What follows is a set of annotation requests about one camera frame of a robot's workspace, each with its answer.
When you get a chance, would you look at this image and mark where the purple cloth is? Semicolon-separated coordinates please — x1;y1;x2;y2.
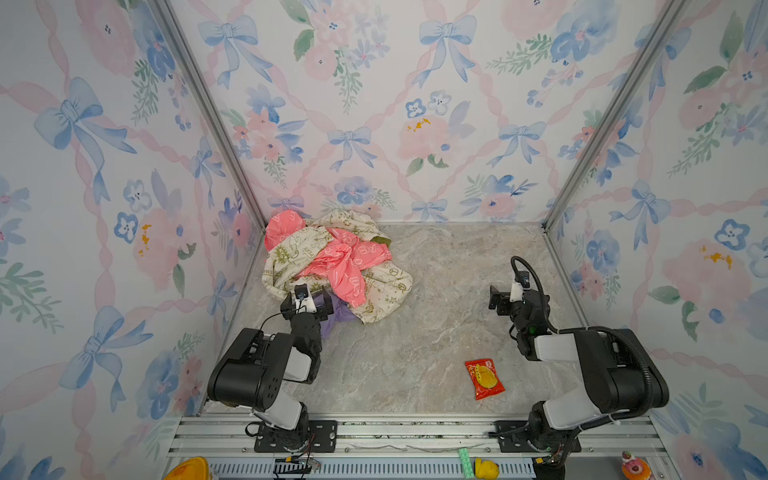
320;293;359;340

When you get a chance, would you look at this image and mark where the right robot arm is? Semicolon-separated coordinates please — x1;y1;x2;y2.
489;287;670;468

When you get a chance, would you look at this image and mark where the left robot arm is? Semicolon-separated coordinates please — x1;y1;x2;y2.
207;286;338;455

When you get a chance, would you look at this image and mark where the pink patterned cloth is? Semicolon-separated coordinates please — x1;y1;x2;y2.
262;210;392;307

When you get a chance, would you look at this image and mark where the cream green patterned cloth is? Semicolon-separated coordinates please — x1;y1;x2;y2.
266;210;413;323

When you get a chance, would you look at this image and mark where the red snack packet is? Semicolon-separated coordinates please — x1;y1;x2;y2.
465;359;505;400

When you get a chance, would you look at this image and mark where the yellow rubber duck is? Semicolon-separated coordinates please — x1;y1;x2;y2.
474;458;500;480

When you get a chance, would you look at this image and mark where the green toy brick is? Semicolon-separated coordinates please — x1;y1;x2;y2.
458;448;474;479

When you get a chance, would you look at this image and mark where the pink toy cake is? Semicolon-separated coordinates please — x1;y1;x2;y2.
621;451;653;480

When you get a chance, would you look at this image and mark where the yellow toy at left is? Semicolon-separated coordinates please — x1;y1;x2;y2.
164;457;219;480

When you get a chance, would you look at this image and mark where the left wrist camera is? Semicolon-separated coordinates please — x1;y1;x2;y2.
293;283;317;313

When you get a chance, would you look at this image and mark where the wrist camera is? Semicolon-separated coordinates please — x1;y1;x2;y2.
509;270;531;302
293;283;317;313

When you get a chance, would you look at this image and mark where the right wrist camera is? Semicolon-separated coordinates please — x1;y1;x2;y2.
509;270;531;302

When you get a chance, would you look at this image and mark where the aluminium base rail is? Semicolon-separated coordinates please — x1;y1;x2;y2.
161;412;682;479

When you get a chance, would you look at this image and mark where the left corner aluminium post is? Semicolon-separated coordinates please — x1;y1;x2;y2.
148;0;266;231

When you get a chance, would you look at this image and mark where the corner aluminium post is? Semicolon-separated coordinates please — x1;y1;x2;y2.
148;0;266;231
542;0;688;230

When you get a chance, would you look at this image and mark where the right corner aluminium post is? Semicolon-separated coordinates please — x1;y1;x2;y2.
542;0;688;230

